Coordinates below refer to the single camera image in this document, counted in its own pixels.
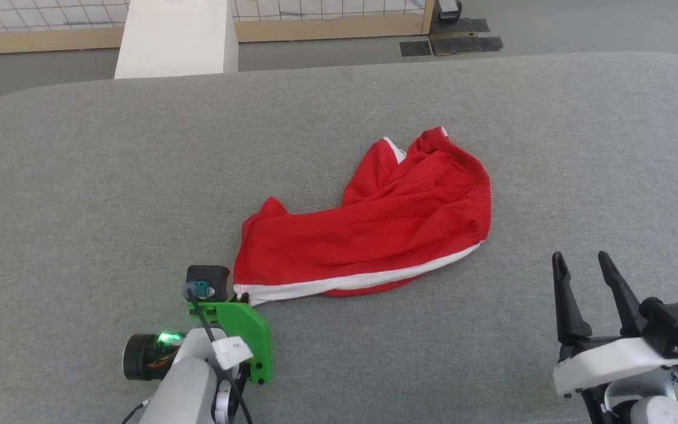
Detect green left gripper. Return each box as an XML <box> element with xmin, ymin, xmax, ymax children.
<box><xmin>188</xmin><ymin>292</ymin><xmax>274</xmax><ymax>385</ymax></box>

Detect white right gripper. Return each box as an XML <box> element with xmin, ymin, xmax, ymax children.
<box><xmin>551</xmin><ymin>251</ymin><xmax>678</xmax><ymax>397</ymax></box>

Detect white rectangular box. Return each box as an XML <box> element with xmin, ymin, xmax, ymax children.
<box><xmin>114</xmin><ymin>0</ymin><xmax>240</xmax><ymax>80</ymax></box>

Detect small black floor mat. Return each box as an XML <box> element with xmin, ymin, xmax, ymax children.
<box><xmin>399</xmin><ymin>40</ymin><xmax>433</xmax><ymax>58</ymax></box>

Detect red shorts with white trim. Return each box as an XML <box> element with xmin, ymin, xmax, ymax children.
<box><xmin>232</xmin><ymin>126</ymin><xmax>492</xmax><ymax>307</ymax></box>

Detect white cable label tag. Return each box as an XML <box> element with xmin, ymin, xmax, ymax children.
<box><xmin>212</xmin><ymin>336</ymin><xmax>254</xmax><ymax>371</ymax></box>

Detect grey metal stand foot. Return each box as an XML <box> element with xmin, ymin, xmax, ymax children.
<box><xmin>436</xmin><ymin>0</ymin><xmax>464</xmax><ymax>25</ymax></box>

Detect lemon print partition screen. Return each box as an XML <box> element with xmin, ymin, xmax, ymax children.
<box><xmin>0</xmin><ymin>0</ymin><xmax>436</xmax><ymax>57</ymax></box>

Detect grey fabric sofa cushion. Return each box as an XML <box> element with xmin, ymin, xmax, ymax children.
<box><xmin>0</xmin><ymin>51</ymin><xmax>678</xmax><ymax>424</ymax></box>

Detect long black floor mat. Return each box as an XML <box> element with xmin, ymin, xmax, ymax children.
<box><xmin>430</xmin><ymin>36</ymin><xmax>504</xmax><ymax>57</ymax></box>

